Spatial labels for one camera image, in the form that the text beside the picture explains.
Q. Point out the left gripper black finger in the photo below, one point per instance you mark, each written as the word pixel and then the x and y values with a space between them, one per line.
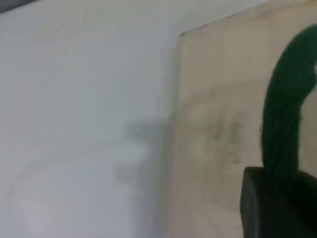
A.
pixel 277 208

